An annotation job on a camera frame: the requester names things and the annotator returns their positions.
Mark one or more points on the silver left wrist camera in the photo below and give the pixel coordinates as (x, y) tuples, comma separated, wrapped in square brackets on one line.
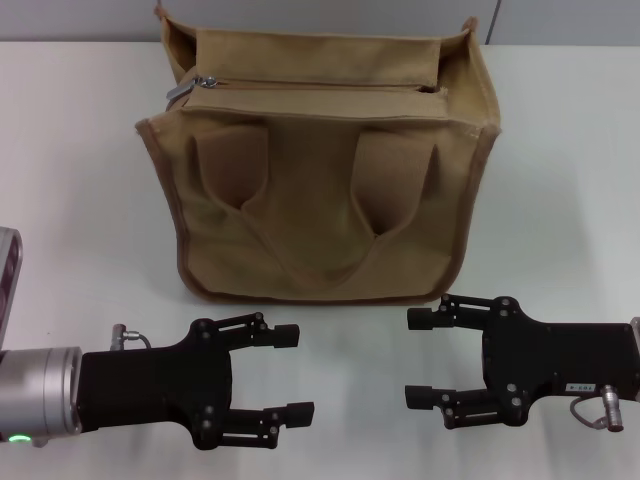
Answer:
[(9, 285)]

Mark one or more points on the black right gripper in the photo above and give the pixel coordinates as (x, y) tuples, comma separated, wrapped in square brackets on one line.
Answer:
[(545, 357)]

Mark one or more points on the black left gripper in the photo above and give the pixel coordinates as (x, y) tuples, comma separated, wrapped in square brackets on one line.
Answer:
[(150, 385)]

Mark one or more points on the silver metal zipper pull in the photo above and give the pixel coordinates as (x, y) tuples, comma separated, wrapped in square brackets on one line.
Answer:
[(182, 90)]

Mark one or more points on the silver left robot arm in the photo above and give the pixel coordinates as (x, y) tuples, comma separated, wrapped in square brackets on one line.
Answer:
[(40, 390)]

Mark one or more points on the khaki canvas food bag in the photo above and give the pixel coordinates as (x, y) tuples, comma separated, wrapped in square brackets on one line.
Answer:
[(310, 235)]

